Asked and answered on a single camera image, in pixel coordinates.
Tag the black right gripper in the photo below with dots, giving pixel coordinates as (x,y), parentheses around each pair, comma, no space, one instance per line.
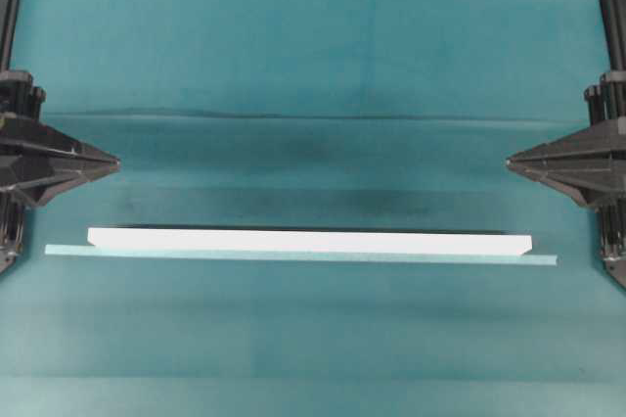
(587,183)

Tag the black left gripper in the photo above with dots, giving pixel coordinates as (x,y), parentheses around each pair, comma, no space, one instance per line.
(36,183)

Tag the white wooden board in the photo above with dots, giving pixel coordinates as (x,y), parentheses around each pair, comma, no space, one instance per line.
(309,241)

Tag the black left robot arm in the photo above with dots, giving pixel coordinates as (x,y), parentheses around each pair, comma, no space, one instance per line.
(9,16)

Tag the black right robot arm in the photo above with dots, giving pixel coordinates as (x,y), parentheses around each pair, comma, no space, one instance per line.
(613,14)

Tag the teal table cloth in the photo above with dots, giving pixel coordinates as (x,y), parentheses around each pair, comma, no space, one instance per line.
(345,114)

